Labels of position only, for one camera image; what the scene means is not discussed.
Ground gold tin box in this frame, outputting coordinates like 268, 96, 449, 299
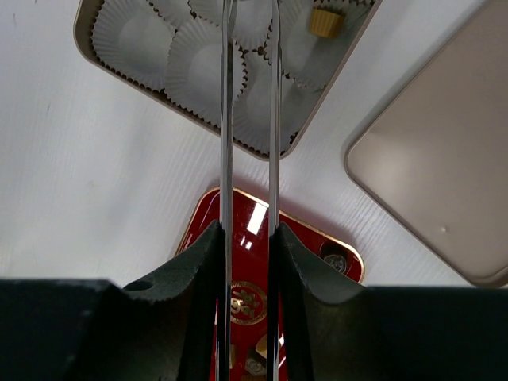
74, 1, 380, 160

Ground gold tin lid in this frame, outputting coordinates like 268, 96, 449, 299
345, 1, 507, 287

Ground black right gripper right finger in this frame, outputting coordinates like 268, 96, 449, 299
273, 223, 396, 380

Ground dark crown chocolate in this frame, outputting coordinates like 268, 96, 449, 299
244, 348, 267, 377

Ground steel tongs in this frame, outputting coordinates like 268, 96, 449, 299
215, 1, 281, 380

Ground dark round chocolate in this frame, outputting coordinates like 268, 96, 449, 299
320, 241, 349, 274

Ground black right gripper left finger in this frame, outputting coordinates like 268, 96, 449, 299
67, 221, 222, 380

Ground red lacquer tray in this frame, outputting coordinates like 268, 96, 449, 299
183, 190, 364, 380

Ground gold fluted cup chocolate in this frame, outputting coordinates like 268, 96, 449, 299
309, 8, 345, 39

